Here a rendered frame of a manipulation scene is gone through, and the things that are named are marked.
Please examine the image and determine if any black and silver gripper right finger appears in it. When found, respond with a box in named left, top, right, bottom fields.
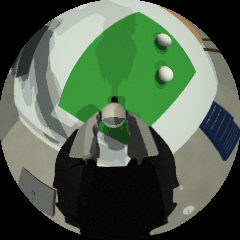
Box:
left=126, top=110, right=179, bottom=189

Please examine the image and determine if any green square mat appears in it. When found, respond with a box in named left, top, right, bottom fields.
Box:
left=58, top=12, right=196, bottom=126

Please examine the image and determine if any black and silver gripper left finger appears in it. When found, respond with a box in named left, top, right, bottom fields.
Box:
left=53, top=111, right=102, bottom=189

